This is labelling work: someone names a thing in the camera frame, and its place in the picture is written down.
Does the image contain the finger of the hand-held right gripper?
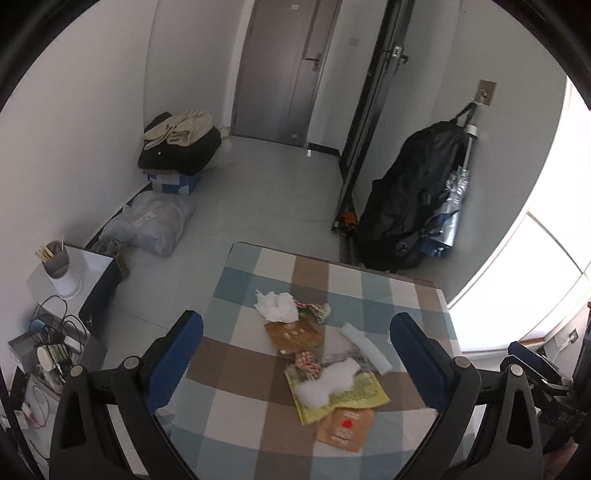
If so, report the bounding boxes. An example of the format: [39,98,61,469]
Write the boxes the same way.
[507,340,561,393]

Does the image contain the white tissue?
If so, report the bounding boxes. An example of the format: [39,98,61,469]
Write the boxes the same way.
[254,290,300,323]

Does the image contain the black clothes pile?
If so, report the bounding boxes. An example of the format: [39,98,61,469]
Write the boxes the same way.
[137,113,222,174]

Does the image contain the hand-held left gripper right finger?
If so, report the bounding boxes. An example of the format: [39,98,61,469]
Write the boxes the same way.
[390,313,543,480]

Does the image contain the silver folded umbrella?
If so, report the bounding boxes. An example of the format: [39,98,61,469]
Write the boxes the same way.
[422,124,481,257]

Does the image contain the grey white utensil holder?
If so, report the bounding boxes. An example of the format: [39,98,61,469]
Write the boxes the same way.
[41,244,86,298]

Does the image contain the small brown red-label packet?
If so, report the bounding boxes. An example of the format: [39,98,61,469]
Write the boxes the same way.
[315,407,376,454]

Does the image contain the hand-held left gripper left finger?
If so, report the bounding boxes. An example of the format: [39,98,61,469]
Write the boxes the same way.
[50,310,204,480]

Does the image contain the checkered tablecloth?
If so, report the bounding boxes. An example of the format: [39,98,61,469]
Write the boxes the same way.
[154,242,467,480]

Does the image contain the white navy box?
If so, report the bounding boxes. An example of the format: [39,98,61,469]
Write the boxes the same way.
[28,244,122,324]

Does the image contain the metal wall hook plate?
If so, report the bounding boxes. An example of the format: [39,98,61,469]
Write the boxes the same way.
[471,79,498,107]

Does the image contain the yellow plastic bag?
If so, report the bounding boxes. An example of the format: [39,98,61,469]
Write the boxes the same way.
[284,364,389,425]

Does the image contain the blue white cardboard box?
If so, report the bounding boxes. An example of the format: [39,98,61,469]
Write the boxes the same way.
[147,168,204,197]

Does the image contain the dark open door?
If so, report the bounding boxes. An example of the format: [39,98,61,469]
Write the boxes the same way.
[330,0,416,234]

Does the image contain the white cotton wad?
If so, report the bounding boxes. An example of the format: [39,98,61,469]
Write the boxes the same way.
[295,359,361,411]

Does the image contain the red white patterned wrapper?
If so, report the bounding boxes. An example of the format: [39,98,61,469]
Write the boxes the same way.
[295,301,332,326]
[293,350,324,380]

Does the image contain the grey box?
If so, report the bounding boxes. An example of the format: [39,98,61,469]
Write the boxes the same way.
[7,323,108,384]

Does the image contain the large brown paper bag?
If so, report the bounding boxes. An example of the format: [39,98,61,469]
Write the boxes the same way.
[264,318,324,355]

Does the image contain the black hanging bag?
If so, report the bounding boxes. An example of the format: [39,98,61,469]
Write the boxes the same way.
[358,102,476,273]

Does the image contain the grey door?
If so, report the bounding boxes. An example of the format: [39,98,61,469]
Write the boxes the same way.
[231,0,342,146]

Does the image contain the clear plastic bag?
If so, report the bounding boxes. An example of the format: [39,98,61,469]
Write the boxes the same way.
[99,190,195,257]

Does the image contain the clear film with grey print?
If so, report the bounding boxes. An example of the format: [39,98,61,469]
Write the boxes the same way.
[318,346,370,370]

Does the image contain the beige clothes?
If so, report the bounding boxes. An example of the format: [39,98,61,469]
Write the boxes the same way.
[143,110,215,151]

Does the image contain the white paper roll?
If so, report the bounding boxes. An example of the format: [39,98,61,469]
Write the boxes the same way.
[341,322,393,374]

